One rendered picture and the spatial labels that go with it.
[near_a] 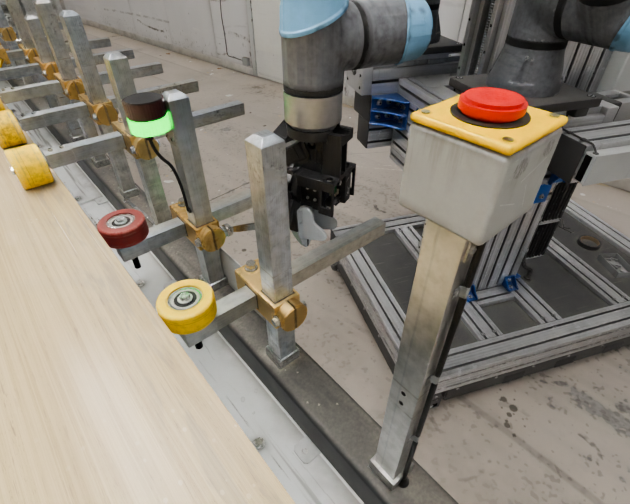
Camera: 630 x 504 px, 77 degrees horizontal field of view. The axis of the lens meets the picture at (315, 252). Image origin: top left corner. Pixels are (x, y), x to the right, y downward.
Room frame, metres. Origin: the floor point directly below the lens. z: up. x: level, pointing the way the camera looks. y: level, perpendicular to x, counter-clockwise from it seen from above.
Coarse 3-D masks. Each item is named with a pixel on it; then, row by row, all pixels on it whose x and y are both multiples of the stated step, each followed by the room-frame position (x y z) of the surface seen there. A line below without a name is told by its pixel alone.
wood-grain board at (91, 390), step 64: (0, 192) 0.69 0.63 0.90; (64, 192) 0.69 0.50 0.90; (0, 256) 0.49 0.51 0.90; (64, 256) 0.49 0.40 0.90; (0, 320) 0.36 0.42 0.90; (64, 320) 0.36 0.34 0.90; (128, 320) 0.36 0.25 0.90; (0, 384) 0.26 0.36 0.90; (64, 384) 0.26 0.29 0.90; (128, 384) 0.26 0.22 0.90; (192, 384) 0.26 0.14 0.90; (0, 448) 0.19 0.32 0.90; (64, 448) 0.19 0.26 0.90; (128, 448) 0.19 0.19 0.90; (192, 448) 0.19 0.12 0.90
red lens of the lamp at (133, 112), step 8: (128, 104) 0.58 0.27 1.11; (152, 104) 0.58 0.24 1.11; (160, 104) 0.60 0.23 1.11; (128, 112) 0.58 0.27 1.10; (136, 112) 0.58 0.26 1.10; (144, 112) 0.58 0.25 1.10; (152, 112) 0.58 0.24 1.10; (160, 112) 0.59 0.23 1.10; (136, 120) 0.58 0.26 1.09; (144, 120) 0.58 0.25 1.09
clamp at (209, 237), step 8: (176, 208) 0.68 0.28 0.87; (184, 208) 0.68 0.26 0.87; (176, 216) 0.67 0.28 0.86; (184, 216) 0.65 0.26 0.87; (184, 224) 0.64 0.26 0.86; (192, 224) 0.62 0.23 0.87; (208, 224) 0.62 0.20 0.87; (216, 224) 0.63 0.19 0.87; (192, 232) 0.61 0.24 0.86; (200, 232) 0.60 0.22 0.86; (208, 232) 0.60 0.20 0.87; (216, 232) 0.61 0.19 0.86; (192, 240) 0.62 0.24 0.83; (200, 240) 0.59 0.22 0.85; (208, 240) 0.59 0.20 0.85; (216, 240) 0.60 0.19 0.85; (224, 240) 0.62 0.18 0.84; (200, 248) 0.60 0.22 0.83; (208, 248) 0.59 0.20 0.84; (216, 248) 0.60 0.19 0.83
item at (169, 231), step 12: (240, 192) 0.76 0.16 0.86; (216, 204) 0.71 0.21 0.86; (228, 204) 0.71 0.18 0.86; (240, 204) 0.72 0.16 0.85; (216, 216) 0.68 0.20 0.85; (228, 216) 0.70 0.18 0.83; (156, 228) 0.62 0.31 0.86; (168, 228) 0.62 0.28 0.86; (180, 228) 0.63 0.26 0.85; (144, 240) 0.59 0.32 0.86; (156, 240) 0.60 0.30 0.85; (168, 240) 0.61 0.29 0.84; (120, 252) 0.56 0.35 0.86; (132, 252) 0.57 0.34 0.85; (144, 252) 0.58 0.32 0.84
